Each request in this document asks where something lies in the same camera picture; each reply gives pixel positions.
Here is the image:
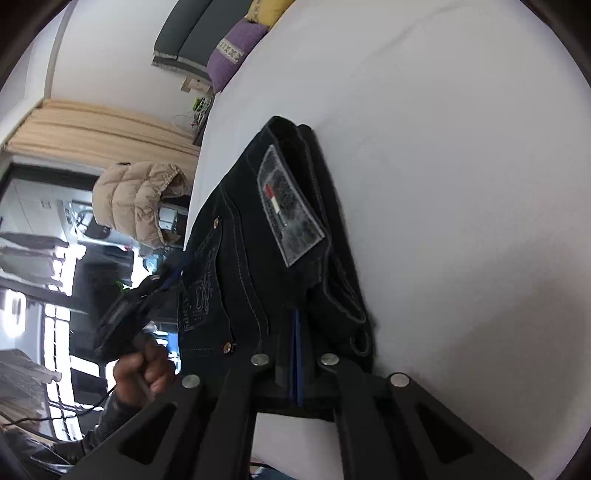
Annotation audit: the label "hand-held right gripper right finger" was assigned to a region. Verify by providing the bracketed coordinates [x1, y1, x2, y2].
[298, 310, 533, 480]

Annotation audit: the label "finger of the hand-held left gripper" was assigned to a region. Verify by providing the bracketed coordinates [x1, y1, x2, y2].
[157, 251, 204, 296]

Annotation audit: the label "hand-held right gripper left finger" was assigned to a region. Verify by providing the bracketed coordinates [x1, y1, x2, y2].
[69, 311, 299, 480]

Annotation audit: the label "black denim pants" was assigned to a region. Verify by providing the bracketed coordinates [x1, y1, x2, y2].
[177, 115, 378, 408]

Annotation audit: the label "person's left hand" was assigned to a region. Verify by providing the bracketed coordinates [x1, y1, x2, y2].
[112, 342, 178, 408]

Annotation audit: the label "glass sliding door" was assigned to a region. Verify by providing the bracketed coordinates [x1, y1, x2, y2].
[0, 157, 188, 444]

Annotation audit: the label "beige puffer jacket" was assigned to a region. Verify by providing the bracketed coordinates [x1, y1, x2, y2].
[91, 161, 193, 251]

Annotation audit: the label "beige curtain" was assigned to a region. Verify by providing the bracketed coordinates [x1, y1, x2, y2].
[2, 99, 202, 168]

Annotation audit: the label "purple pillow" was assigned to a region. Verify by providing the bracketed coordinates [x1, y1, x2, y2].
[206, 19, 271, 94]

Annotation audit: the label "grey upholstered headboard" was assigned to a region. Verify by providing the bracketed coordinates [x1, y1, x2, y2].
[151, 0, 241, 85]

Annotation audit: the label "bed with white sheet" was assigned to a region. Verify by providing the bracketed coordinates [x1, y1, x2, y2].
[184, 0, 591, 480]

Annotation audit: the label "yellow pillow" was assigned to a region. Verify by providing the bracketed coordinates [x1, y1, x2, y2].
[245, 0, 296, 24]

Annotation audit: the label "black cable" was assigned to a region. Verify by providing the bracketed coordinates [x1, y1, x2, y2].
[2, 388, 118, 428]

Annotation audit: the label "white wire basket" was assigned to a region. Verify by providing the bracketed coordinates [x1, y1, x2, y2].
[173, 95, 215, 134]

